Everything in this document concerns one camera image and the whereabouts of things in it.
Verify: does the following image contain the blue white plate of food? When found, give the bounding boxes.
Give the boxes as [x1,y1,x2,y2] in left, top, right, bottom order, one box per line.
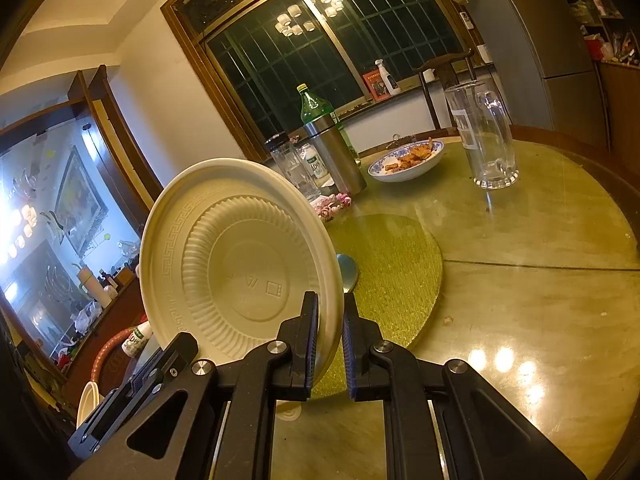
[368,135,446,183]

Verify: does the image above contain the gold glitter round mat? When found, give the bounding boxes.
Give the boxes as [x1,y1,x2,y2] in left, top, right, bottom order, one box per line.
[309,213,445,402]

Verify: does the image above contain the white spray bottle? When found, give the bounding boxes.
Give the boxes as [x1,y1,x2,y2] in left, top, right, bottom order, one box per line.
[374,58,401,96]

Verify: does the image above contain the glass beer mug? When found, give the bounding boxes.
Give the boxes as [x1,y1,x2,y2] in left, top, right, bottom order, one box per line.
[443,79,520,190]

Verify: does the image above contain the pink flower decoration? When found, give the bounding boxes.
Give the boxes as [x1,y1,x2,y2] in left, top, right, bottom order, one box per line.
[310,192,354,222]

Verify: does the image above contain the metal spoon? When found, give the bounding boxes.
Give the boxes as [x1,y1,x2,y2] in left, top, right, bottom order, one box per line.
[335,253,360,294]

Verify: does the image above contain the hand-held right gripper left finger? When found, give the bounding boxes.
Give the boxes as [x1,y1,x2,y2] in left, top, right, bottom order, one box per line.
[69,291,321,480]

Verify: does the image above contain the steel thermos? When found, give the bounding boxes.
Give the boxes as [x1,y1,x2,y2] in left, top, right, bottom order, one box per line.
[302,119,369,196]

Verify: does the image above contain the wooden framed window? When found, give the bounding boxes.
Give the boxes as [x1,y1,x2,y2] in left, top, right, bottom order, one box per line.
[160,0,482,162]

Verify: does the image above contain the wooden shelf unit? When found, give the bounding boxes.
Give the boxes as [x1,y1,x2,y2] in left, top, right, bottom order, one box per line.
[549,0,640,67]

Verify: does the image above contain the red box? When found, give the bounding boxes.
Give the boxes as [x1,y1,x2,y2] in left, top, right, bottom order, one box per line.
[362,68,389,101]

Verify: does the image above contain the white milk bottle green label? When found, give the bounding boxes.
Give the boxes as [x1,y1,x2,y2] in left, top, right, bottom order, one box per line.
[121,322,154,359]

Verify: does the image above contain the wooden chair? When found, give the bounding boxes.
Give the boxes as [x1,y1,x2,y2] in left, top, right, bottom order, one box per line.
[412,48,502,132]

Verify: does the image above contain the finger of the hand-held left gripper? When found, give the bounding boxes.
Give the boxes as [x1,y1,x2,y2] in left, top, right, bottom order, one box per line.
[67,332,201,462]

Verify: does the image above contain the grey refrigerator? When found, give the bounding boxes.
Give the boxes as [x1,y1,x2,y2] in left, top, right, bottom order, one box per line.
[464,0,609,147]

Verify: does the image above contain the white tumbler with handle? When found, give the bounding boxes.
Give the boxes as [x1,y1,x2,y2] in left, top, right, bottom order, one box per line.
[74,262,114,309]

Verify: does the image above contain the tall white printed container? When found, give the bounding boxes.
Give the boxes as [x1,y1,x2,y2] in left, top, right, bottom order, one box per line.
[298,142,334,184]

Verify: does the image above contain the green plastic bottle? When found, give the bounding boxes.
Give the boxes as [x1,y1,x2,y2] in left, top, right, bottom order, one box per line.
[299,83,361,167]

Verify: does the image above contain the wooden sideboard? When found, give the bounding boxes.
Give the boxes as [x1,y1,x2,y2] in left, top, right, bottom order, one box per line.
[49,274,147,397]

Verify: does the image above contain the clear bottle black lid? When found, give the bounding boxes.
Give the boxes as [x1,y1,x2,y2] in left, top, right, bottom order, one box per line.
[264,132,321,204]

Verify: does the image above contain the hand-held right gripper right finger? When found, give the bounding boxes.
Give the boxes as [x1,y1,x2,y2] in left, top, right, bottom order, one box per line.
[342,291,587,480]

